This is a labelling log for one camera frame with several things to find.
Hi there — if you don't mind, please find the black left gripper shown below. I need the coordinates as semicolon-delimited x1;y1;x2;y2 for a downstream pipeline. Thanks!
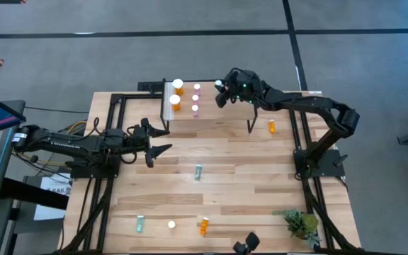
132;118;174;169

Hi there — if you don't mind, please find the black stand beam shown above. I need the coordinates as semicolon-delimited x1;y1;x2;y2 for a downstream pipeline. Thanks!
0;176;70;210

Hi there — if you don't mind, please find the yellow cable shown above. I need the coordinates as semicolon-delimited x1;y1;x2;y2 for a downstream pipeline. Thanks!
67;120;89;134

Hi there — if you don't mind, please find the long orange medicine bottle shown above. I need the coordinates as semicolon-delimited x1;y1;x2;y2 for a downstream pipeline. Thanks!
198;216;210;237

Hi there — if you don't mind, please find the black power strip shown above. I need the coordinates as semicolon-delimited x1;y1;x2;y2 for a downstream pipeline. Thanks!
137;80;165;92

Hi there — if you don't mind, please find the thin black floor cable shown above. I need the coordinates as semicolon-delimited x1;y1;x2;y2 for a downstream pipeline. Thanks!
24;105;90;115

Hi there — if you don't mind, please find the large orange medicine bottle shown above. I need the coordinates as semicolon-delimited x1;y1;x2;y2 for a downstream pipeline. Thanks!
171;78;185;96
169;93;182;112

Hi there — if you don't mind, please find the wooden shelf with black legs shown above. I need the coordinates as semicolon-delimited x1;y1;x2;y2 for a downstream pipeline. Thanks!
160;76;260;135

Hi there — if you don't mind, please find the white paper sheet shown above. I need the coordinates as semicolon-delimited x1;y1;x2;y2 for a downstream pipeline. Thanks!
33;172;73;221

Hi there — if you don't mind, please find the green artificial succulent plant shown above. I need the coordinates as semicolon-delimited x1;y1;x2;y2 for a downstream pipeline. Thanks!
273;208;322;249

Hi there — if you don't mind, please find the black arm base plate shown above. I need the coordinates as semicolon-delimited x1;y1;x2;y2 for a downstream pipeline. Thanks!
293;147;349;178
64;155;122;179

